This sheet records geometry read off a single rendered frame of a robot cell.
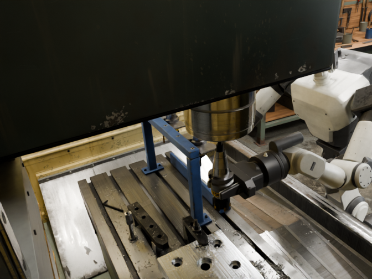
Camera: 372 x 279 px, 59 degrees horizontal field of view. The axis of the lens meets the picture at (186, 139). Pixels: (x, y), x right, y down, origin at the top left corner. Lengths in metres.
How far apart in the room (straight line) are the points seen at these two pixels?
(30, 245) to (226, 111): 0.41
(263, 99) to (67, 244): 1.09
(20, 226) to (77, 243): 1.02
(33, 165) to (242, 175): 1.19
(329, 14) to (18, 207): 0.67
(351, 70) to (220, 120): 0.83
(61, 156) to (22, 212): 1.14
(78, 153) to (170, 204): 0.63
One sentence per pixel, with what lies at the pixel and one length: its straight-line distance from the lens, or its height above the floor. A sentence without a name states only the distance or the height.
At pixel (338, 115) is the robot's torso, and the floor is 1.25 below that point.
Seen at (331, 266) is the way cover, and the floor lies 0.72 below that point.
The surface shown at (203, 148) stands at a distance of 1.13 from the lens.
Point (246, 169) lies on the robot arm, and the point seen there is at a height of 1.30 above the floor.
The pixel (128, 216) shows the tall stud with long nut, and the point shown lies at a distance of 1.19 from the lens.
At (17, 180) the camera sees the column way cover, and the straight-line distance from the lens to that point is 0.76.
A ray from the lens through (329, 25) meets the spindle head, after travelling 0.71.
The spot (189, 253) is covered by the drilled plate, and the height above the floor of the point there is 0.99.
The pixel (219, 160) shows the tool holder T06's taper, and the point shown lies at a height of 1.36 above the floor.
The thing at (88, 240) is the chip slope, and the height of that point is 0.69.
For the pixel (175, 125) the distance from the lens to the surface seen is 1.30.
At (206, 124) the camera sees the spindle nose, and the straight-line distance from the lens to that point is 0.68.
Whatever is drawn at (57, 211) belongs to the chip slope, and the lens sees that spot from 1.73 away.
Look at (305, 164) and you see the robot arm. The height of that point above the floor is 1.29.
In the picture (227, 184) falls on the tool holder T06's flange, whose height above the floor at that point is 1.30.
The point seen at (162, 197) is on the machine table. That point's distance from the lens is 1.44.
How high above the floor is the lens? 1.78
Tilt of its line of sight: 28 degrees down
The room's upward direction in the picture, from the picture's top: 5 degrees counter-clockwise
